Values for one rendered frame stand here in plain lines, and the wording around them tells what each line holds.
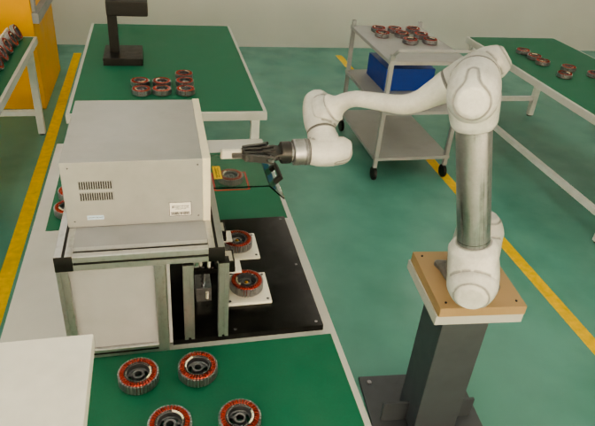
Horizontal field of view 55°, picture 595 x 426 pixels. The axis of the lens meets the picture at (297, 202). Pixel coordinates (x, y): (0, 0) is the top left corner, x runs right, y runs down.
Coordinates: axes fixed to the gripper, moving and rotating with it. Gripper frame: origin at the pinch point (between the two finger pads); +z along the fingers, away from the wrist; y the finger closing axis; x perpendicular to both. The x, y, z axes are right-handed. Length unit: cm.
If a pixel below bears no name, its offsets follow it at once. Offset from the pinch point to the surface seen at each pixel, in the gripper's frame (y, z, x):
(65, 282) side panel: -43, 48, -15
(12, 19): 326, 132, -43
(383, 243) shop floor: 104, -110, -118
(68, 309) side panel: -42, 49, -25
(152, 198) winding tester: -28.7, 25.2, 1.2
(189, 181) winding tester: -28.7, 15.0, 6.4
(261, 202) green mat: 38, -19, -43
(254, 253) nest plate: -1.9, -9.2, -40.1
